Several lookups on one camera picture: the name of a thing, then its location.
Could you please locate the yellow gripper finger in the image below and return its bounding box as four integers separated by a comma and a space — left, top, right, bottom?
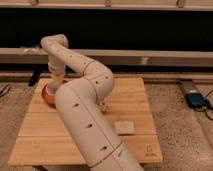
51, 76, 63, 87

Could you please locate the white ceramic cup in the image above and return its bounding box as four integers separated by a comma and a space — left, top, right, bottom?
47, 82, 60, 95

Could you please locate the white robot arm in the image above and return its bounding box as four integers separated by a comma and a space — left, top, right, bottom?
41, 34, 144, 171

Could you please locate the orange ceramic bowl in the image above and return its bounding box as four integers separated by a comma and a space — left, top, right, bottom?
41, 84, 56, 105

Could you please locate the black table leg stand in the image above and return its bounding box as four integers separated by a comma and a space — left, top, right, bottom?
28, 67, 41, 87

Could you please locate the small white bottle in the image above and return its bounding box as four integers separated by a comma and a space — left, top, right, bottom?
98, 101, 107, 112

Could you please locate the wooden table board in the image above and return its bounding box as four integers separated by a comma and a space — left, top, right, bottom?
8, 78, 163, 166

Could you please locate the small beige sponge pad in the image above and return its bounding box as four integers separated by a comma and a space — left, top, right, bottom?
115, 121, 135, 135

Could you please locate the blue power adapter box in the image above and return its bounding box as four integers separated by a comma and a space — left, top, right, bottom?
185, 93, 207, 108

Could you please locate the black cables left floor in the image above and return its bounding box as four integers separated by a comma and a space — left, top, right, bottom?
0, 83, 12, 98

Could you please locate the black cable on floor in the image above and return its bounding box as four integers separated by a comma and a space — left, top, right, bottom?
194, 88, 213, 122

